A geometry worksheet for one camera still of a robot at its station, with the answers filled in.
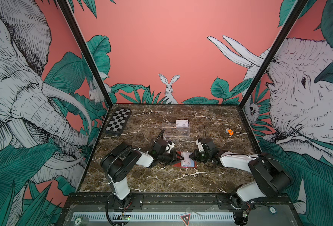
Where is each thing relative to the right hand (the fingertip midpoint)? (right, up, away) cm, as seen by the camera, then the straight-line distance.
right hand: (188, 154), depth 89 cm
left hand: (-3, -1, -4) cm, 5 cm away
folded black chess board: (-51, +21, +15) cm, 57 cm away
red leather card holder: (-7, -5, -3) cm, 9 cm away
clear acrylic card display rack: (-10, +12, +11) cm, 20 cm away
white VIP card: (-1, -4, -1) cm, 5 cm away
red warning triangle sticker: (-4, -27, -20) cm, 34 cm away
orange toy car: (+32, +14, +12) cm, 37 cm away
